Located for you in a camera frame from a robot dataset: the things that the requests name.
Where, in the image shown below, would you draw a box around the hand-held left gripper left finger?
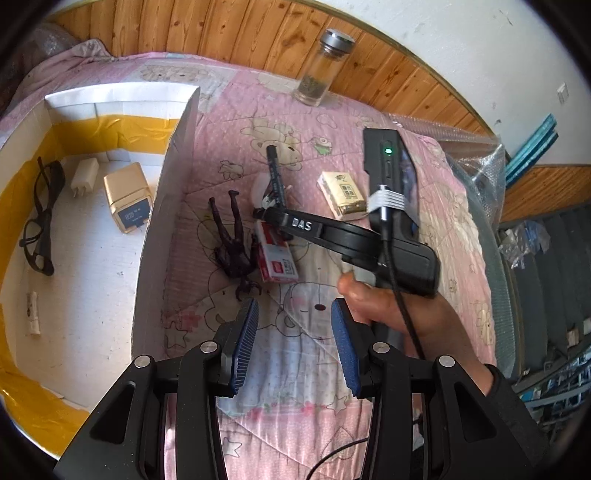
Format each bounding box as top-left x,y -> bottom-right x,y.
53,296 -> 260,480

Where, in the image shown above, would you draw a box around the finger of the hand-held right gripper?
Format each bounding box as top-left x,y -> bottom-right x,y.
253,208 -> 356,245

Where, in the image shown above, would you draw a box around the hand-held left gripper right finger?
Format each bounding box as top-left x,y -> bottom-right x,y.
330,298 -> 550,480

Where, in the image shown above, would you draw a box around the red and white small box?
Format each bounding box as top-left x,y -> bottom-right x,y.
256,220 -> 301,282

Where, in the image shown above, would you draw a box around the pale pink plastic gadget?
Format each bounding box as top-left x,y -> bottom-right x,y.
249,178 -> 291,217

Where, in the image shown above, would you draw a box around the black marker pen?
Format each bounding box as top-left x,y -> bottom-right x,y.
265,144 -> 296,243

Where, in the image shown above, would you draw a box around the small dark toy scorpion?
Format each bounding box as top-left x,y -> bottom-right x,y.
233,277 -> 264,301

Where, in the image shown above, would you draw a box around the dark plastic toy figure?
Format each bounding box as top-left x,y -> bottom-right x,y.
209,190 -> 260,278

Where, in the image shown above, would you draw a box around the white cardboard box yellow tape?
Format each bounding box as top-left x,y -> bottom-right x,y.
0,82 -> 201,457

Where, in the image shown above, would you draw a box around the small gold box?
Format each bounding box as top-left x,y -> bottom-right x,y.
103,161 -> 154,234

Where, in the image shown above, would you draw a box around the white charger plug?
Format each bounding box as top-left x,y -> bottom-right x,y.
70,158 -> 100,200

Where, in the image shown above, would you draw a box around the black glasses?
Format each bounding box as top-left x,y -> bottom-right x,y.
21,157 -> 65,278

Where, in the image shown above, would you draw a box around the person's right hand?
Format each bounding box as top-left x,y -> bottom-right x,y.
338,271 -> 492,393

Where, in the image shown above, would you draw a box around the pink printed blanket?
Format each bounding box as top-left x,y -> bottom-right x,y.
9,39 -> 499,480

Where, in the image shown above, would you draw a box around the clear bubble wrap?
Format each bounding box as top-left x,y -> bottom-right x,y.
18,23 -> 79,61
383,113 -> 527,379

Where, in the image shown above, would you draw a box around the clear bag of parts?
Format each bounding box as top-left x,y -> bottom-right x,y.
501,220 -> 552,268

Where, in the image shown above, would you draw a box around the glass bottle metal lid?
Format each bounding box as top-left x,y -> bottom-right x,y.
293,28 -> 356,107

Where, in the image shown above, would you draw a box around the blue boards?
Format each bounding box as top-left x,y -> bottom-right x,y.
503,113 -> 559,185

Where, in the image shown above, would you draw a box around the black cable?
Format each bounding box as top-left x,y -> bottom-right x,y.
307,182 -> 428,480

